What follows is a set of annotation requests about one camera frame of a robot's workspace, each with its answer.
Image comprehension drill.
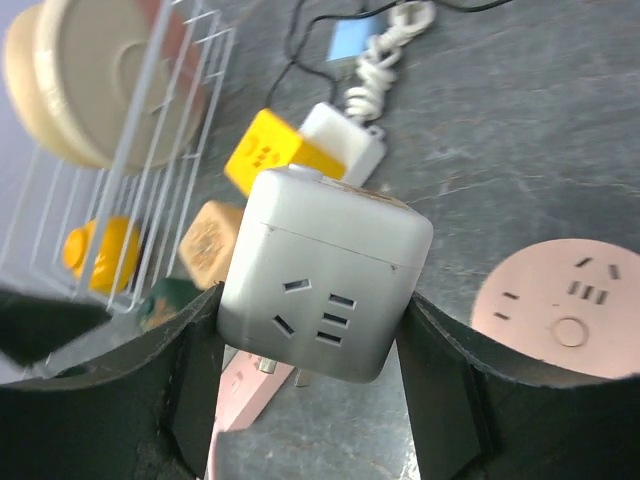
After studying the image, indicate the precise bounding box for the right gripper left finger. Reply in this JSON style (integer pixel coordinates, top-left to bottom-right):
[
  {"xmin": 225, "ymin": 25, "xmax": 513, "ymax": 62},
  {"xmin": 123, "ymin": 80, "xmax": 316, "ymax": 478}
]
[{"xmin": 1, "ymin": 287, "xmax": 224, "ymax": 479}]

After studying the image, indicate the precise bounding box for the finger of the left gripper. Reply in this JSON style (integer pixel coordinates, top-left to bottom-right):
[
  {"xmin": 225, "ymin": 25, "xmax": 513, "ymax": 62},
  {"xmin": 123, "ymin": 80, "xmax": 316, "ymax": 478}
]
[{"xmin": 1, "ymin": 288, "xmax": 111, "ymax": 367}]

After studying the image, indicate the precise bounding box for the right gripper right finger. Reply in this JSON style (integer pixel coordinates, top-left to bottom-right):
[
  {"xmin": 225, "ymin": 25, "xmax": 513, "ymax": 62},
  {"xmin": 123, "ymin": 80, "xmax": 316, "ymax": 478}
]
[{"xmin": 397, "ymin": 294, "xmax": 639, "ymax": 479}]

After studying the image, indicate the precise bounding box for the pink long power strip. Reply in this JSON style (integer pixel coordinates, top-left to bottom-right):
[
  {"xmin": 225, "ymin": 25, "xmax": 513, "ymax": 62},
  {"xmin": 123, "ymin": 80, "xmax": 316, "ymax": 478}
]
[{"xmin": 204, "ymin": 351, "xmax": 293, "ymax": 479}]

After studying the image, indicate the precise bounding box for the beige wooden cube socket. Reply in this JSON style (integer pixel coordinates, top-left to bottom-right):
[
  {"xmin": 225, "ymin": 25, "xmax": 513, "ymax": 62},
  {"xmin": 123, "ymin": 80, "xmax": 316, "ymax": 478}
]
[{"xmin": 178, "ymin": 201, "xmax": 244, "ymax": 290}]

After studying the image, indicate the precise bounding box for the white cube socket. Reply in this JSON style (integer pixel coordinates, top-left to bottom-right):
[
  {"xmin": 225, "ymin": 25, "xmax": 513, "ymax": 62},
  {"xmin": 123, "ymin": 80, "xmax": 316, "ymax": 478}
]
[{"xmin": 216, "ymin": 165, "xmax": 434, "ymax": 383}]

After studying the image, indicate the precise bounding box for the white multicolour power strip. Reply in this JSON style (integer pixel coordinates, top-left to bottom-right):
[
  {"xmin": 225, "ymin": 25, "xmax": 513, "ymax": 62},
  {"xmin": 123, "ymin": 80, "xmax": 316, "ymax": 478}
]
[{"xmin": 298, "ymin": 103, "xmax": 387, "ymax": 187}]

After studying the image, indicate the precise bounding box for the yellow cube socket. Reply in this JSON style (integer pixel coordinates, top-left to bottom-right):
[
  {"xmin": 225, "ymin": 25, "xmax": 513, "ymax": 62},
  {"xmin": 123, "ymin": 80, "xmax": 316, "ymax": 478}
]
[{"xmin": 224, "ymin": 108, "xmax": 346, "ymax": 197}]

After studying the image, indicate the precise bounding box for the orange bowl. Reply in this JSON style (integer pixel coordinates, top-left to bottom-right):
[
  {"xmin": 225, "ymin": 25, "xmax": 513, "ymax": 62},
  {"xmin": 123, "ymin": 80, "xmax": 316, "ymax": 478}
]
[{"xmin": 62, "ymin": 216, "xmax": 140, "ymax": 295}]

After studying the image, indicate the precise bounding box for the pink round power socket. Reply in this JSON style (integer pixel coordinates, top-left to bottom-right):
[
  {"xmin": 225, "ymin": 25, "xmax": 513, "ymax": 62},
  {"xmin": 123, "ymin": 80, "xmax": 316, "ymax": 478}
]
[{"xmin": 470, "ymin": 238, "xmax": 639, "ymax": 379}]

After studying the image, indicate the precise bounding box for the beige plate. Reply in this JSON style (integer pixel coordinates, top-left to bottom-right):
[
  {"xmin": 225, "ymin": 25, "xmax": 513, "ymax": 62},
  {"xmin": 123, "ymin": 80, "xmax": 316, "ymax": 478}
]
[{"xmin": 3, "ymin": 1, "xmax": 202, "ymax": 174}]

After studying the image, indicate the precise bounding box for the pink rimmed plate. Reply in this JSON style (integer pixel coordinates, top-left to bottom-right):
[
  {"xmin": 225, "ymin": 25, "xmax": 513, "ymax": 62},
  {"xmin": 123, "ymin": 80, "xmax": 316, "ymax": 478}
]
[{"xmin": 151, "ymin": 7, "xmax": 206, "ymax": 131}]

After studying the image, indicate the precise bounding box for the blue charger adapter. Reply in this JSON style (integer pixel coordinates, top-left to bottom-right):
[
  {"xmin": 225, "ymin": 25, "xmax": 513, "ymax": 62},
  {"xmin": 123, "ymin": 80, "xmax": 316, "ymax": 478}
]
[{"xmin": 326, "ymin": 15, "xmax": 387, "ymax": 75}]

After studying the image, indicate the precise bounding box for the white wire dish rack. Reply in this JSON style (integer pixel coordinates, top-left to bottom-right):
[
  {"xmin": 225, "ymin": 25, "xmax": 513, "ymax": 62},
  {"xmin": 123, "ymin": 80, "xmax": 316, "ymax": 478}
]
[{"xmin": 1, "ymin": 1, "xmax": 234, "ymax": 312}]

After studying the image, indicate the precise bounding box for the white coiled strip cord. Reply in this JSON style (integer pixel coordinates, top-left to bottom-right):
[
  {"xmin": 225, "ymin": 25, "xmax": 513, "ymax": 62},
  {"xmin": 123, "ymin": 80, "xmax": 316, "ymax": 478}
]
[{"xmin": 343, "ymin": 0, "xmax": 436, "ymax": 121}]

